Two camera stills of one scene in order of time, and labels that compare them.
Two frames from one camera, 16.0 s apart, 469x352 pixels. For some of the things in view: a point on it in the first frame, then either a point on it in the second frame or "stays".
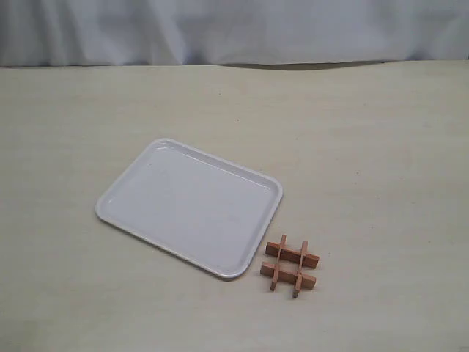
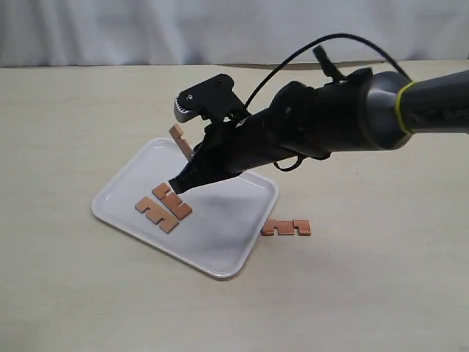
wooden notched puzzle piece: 278,262 to 176,132
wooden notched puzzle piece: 300,272 to 286,227
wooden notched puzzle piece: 311,259 to 156,213
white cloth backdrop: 163,32 stays
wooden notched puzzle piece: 308,281 to 171,202
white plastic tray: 198,209 stays
